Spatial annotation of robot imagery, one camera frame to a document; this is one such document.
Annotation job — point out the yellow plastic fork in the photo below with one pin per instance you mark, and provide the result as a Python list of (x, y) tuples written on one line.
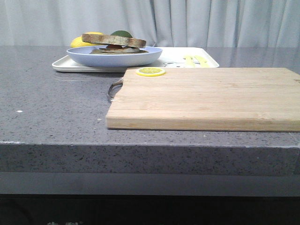
[(189, 61)]

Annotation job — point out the bread slice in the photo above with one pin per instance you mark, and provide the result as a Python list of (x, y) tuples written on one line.
[(113, 40), (96, 51)]

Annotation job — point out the light blue round plate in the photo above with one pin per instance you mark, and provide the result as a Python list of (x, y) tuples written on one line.
[(83, 55)]

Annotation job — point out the metal cutting board handle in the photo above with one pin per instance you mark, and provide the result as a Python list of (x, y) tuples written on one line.
[(114, 87)]

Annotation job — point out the yellow plastic knife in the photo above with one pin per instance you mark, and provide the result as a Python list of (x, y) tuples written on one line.
[(203, 61)]

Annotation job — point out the front yellow lemon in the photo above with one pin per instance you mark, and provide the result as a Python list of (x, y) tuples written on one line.
[(77, 42)]

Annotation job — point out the rear yellow lemon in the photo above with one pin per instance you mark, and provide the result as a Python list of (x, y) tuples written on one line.
[(92, 33)]

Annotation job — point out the grey white curtain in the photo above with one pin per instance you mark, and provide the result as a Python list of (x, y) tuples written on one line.
[(193, 23)]

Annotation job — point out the yellow lemon slice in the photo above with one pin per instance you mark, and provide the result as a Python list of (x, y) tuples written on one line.
[(150, 71)]

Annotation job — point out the fried egg toy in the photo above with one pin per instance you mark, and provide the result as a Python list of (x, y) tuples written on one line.
[(117, 48)]

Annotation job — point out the cream bear serving tray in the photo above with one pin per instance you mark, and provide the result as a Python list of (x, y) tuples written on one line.
[(170, 57)]

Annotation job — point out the bamboo cutting board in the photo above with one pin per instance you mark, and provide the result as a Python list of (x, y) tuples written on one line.
[(209, 99)]

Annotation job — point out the green lime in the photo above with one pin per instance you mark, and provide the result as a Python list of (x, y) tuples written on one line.
[(122, 33)]

